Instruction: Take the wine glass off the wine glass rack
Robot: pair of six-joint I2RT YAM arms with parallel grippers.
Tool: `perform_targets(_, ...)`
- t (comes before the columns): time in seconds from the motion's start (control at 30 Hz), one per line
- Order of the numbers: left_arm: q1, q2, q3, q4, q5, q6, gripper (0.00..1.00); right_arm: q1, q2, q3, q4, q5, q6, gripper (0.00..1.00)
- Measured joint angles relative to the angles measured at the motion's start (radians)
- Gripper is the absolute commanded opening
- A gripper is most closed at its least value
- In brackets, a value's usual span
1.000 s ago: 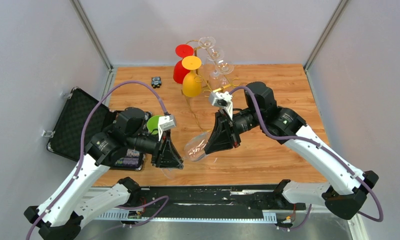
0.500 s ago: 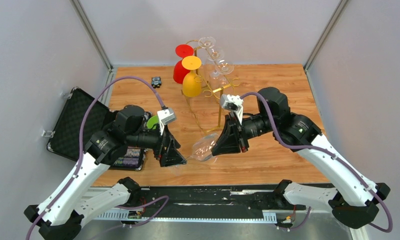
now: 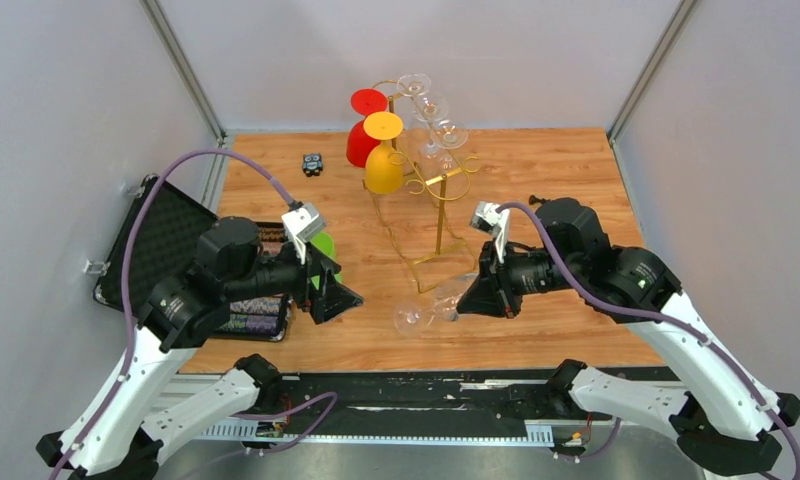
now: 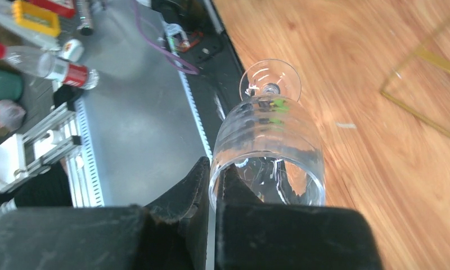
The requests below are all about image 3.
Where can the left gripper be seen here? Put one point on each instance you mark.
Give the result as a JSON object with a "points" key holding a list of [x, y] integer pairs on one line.
{"points": [[333, 298]]}

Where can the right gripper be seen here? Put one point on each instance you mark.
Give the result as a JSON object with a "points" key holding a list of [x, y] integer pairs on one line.
{"points": [[491, 292]]}

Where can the green wine glass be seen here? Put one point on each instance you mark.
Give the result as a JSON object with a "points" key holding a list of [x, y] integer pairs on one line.
{"points": [[324, 244]]}

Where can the clear wine glass front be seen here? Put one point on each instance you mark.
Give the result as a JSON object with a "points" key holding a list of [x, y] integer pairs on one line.
{"points": [[413, 317]]}

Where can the orange wine glass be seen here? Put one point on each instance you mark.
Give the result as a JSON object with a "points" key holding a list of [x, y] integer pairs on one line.
{"points": [[383, 169]]}

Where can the red wine glass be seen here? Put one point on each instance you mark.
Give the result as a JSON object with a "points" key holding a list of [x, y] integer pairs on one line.
{"points": [[359, 144]]}

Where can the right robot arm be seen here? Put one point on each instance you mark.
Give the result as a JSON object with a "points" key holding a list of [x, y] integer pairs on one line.
{"points": [[721, 417]]}

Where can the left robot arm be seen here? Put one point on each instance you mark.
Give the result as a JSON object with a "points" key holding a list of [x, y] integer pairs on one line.
{"points": [[119, 436]]}

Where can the clear wine glass rearmost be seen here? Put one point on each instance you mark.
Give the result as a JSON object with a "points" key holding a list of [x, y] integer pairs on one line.
{"points": [[413, 84]]}

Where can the black chess pawn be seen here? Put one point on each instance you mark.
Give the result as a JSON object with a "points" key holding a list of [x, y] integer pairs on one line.
{"points": [[534, 200]]}

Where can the black poker chip case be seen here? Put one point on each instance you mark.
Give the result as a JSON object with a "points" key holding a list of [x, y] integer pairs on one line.
{"points": [[165, 243]]}

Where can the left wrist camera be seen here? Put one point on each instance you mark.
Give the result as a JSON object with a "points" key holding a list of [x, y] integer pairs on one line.
{"points": [[302, 223]]}

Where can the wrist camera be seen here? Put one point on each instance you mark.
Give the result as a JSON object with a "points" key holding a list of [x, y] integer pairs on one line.
{"points": [[302, 223], [490, 219]]}

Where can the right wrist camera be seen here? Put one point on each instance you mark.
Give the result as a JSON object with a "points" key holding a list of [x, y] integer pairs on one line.
{"points": [[490, 219]]}

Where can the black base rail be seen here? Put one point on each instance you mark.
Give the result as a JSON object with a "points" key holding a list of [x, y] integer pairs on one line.
{"points": [[443, 408]]}

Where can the gold wire glass rack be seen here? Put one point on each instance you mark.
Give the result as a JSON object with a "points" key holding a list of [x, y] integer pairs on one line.
{"points": [[420, 179]]}

